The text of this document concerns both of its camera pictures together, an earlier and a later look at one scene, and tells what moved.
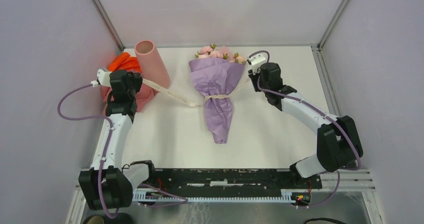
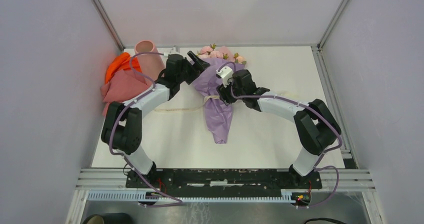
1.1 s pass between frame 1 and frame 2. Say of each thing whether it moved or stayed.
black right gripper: moved
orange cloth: stayed
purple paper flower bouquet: stayed
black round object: stayed
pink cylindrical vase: stayed
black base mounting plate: stayed
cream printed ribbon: moved
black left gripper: moved
